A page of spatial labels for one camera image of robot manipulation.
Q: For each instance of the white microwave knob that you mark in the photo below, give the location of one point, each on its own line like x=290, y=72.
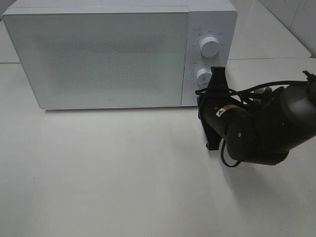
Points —
x=209, y=46
x=203, y=76

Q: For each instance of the white microwave oven body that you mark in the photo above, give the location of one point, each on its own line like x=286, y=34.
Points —
x=205, y=18

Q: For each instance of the white microwave door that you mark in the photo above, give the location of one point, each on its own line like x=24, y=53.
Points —
x=87, y=61

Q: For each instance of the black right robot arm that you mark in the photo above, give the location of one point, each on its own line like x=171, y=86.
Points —
x=260, y=124

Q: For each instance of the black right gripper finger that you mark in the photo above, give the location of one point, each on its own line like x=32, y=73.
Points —
x=213, y=139
x=218, y=81

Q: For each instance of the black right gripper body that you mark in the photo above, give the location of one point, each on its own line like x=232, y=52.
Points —
x=217, y=111

